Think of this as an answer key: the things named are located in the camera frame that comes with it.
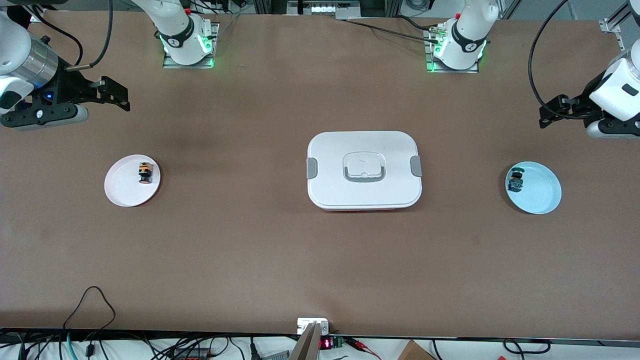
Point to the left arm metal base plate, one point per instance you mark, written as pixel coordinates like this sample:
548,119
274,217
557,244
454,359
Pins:
431,70

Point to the white lunch box grey clips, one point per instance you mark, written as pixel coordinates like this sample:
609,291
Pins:
365,192

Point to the red digit display module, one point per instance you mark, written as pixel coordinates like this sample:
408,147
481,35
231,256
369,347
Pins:
325,343

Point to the aluminium camera mount bar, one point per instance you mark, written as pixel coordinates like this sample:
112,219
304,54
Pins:
307,347

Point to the orange push button switch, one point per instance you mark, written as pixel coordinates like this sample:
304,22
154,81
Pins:
144,172

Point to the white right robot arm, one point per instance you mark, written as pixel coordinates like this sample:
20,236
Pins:
177,35

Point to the blue black small part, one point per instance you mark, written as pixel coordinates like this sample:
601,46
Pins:
516,185

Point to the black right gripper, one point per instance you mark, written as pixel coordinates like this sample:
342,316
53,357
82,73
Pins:
68,86

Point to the white metal clamp block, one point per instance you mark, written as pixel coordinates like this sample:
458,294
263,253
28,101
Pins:
305,324

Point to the black power adapter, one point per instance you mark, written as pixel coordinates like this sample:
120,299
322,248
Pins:
192,355

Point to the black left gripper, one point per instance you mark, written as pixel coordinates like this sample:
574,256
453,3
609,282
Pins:
579,105

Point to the brown cardboard box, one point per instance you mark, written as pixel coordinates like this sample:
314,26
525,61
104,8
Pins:
412,352

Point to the grey metal rack unit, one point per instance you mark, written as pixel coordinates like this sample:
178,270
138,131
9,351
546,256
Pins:
325,9

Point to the light blue round plate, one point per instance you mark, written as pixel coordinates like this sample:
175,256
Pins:
540,192

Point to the pink round plate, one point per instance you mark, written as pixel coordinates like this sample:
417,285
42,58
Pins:
125,192

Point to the aluminium frame profile with bracket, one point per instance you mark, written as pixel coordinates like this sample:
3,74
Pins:
611,26

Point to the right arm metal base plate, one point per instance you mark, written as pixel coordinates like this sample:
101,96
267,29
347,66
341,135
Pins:
172,65

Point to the red clip test leads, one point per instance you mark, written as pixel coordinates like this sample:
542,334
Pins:
357,343

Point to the black table edge trim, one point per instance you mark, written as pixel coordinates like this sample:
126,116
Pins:
450,338

